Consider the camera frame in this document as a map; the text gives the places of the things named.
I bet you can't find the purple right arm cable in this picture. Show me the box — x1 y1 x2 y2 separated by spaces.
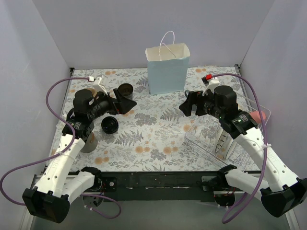
211 73 271 225

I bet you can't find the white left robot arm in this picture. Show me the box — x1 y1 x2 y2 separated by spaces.
22 89 137 223

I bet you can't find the light blue paper bag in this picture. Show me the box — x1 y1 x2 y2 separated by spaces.
145 31 190 95

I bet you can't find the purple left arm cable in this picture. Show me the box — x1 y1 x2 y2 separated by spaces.
0 77 122 219

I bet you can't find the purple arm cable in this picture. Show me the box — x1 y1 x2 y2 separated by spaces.
0 77 122 219
211 73 271 225

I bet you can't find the black plastic cup lid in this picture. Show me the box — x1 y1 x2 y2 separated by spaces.
101 116 119 134

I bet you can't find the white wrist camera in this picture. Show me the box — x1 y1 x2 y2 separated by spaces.
88 75 107 94
202 74 220 96

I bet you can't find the clear plastic dish rack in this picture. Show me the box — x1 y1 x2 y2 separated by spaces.
184 94 272 172

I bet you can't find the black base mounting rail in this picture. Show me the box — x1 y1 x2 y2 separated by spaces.
33 167 264 204

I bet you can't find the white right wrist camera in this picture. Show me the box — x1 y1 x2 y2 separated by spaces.
202 74 220 96

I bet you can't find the dark takeout coffee cup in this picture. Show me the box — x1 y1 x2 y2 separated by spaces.
118 83 133 100

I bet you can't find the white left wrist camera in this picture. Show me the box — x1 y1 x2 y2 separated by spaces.
88 75 107 94

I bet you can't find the pink cylindrical bottle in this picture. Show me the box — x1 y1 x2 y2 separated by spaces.
249 111 266 124

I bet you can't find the brown cardboard cup carrier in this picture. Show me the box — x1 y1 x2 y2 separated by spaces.
85 88 100 99

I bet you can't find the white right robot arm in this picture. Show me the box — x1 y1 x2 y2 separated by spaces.
179 86 307 217

